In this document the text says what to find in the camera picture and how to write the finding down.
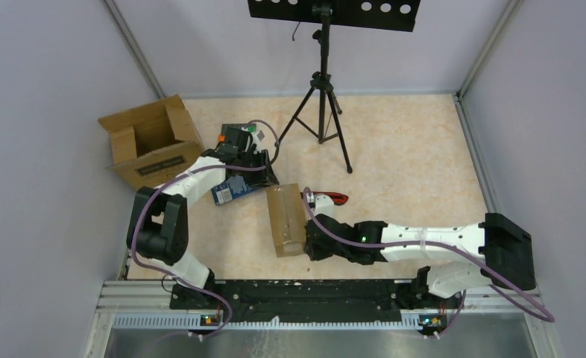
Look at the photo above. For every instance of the small cardboard box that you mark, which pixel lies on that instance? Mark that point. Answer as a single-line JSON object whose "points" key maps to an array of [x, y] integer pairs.
{"points": [[287, 219]]}

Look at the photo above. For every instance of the black perforated plate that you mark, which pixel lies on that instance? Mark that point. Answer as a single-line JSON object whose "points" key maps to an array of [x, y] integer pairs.
{"points": [[383, 15]]}

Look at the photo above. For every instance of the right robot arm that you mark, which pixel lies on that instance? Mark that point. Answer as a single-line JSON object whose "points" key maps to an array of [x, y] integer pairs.
{"points": [[495, 251]]}

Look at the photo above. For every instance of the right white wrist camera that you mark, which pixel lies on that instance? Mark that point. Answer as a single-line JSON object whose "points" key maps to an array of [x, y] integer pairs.
{"points": [[318, 204]]}

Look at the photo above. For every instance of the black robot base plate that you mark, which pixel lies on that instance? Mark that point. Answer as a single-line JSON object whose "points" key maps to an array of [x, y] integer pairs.
{"points": [[311, 301]]}

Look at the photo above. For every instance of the red black utility knife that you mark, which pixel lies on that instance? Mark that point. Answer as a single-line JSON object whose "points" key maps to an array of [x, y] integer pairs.
{"points": [[338, 198]]}

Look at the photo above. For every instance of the grey toy brick baseplate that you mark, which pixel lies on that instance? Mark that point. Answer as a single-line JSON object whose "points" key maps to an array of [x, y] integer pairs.
{"points": [[240, 126]]}

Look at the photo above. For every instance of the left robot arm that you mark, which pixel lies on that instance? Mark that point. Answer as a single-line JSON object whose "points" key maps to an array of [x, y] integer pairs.
{"points": [[158, 233]]}

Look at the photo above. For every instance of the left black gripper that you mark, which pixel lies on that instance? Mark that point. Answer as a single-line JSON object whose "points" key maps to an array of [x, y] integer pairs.
{"points": [[263, 177]]}

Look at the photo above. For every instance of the large cardboard box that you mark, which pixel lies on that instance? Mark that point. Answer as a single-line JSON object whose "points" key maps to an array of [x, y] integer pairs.
{"points": [[152, 143]]}

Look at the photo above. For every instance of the black tripod stand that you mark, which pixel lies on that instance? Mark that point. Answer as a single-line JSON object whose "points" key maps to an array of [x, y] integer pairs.
{"points": [[321, 81]]}

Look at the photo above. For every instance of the blue blister pack item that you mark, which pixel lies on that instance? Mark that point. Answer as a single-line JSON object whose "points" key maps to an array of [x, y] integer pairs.
{"points": [[230, 190]]}

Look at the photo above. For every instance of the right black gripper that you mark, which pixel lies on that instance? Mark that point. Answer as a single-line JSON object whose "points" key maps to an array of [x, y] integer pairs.
{"points": [[314, 252]]}

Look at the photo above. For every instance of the grey cable duct rail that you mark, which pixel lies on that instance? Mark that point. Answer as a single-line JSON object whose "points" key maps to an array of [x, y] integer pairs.
{"points": [[190, 321]]}

